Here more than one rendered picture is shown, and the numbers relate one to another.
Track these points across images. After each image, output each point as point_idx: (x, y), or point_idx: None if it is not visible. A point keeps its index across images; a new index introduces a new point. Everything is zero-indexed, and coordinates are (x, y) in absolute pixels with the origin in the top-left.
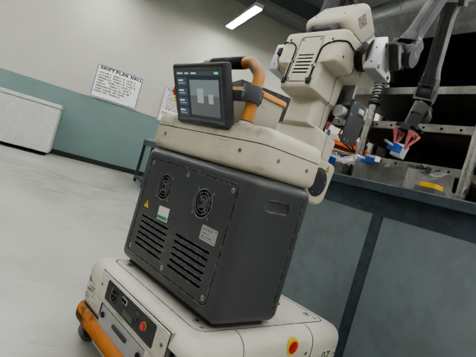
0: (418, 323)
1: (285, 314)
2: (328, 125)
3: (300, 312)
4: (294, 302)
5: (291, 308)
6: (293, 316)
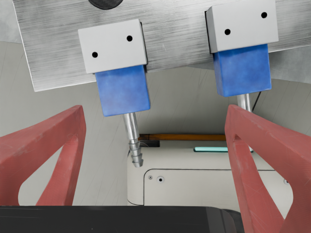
0: None
1: (283, 212)
2: (243, 139)
3: (282, 183)
4: (260, 168)
5: (272, 188)
6: (288, 204)
